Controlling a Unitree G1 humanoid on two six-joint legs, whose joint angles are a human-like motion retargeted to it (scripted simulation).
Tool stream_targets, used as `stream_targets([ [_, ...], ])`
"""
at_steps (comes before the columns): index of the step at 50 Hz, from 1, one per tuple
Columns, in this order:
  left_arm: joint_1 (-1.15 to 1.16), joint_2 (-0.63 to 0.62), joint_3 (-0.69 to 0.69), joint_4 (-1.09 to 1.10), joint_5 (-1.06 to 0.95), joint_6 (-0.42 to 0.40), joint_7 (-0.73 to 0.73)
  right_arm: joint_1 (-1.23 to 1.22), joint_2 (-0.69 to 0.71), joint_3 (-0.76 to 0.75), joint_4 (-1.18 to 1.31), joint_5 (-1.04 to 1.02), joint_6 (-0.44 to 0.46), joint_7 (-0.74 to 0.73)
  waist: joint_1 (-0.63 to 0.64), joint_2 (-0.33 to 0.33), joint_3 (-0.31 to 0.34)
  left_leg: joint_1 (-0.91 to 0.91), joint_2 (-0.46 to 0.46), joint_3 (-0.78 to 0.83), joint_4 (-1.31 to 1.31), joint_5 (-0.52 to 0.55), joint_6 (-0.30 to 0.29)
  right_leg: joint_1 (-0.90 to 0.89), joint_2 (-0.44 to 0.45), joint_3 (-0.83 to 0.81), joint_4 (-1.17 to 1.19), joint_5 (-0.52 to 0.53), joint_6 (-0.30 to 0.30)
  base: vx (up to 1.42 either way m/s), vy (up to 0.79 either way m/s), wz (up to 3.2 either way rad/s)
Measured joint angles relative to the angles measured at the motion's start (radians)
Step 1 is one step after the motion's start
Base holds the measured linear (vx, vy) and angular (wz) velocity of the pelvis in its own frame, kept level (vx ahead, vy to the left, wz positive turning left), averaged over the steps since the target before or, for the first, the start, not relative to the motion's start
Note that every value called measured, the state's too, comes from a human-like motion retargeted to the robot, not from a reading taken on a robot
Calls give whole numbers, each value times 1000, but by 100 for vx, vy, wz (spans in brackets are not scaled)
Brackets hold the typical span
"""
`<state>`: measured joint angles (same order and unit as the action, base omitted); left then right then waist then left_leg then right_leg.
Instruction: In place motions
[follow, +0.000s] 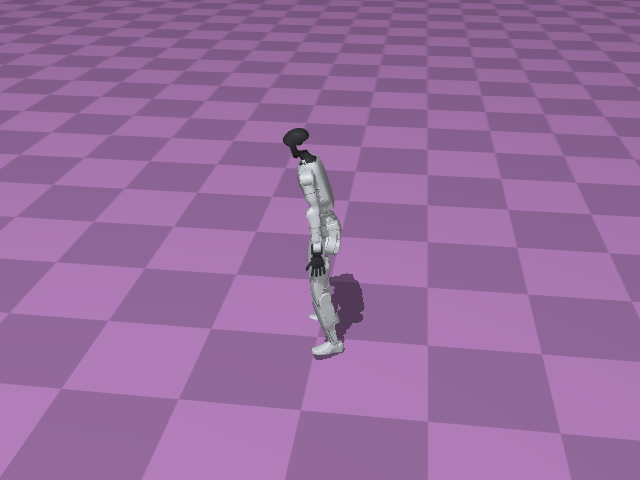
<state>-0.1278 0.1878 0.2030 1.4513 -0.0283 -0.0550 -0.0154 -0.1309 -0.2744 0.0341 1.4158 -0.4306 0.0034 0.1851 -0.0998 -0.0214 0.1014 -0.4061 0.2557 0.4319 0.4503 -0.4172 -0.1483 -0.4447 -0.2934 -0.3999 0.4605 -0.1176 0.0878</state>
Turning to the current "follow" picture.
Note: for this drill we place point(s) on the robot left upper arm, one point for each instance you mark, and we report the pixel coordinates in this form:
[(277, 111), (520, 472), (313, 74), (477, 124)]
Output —
[(307, 181)]

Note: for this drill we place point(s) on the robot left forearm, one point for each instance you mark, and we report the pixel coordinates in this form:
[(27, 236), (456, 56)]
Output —
[(315, 230)]

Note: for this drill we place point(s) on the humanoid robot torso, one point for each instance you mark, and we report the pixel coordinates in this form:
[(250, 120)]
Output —
[(325, 196)]

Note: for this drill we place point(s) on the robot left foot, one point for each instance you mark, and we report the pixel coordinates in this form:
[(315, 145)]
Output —
[(328, 348)]

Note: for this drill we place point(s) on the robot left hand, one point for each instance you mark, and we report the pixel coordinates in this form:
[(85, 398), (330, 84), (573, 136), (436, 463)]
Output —
[(316, 262)]

